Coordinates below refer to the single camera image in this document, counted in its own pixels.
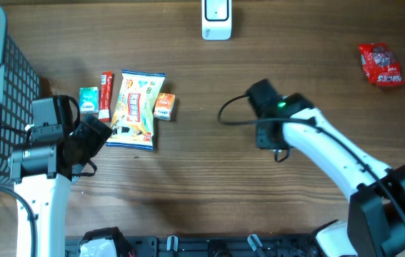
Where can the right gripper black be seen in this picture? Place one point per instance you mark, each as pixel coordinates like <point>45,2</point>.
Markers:
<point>263,139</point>

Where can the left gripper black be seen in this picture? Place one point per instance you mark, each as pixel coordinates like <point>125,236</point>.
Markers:
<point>96,139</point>

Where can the large yellow snack bag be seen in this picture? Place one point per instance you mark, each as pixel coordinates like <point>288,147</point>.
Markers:
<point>132,123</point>

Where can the red stick packet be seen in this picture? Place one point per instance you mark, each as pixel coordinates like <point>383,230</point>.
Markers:
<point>105,96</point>

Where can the small orange box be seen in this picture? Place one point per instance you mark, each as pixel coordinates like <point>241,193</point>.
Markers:
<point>164,106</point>

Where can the red snack packet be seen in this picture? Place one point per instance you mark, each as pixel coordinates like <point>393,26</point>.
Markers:
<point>380,65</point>

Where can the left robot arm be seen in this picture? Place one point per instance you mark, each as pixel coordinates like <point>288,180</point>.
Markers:
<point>42,171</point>

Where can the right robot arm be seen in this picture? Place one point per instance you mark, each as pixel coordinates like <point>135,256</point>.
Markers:
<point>374,190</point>

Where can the white barcode scanner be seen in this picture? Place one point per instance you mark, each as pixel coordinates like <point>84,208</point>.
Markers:
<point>216,20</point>

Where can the small teal box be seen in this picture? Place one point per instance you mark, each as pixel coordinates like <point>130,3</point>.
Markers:
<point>89,100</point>

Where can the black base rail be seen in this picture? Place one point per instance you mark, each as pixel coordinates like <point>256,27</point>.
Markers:
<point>283,245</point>

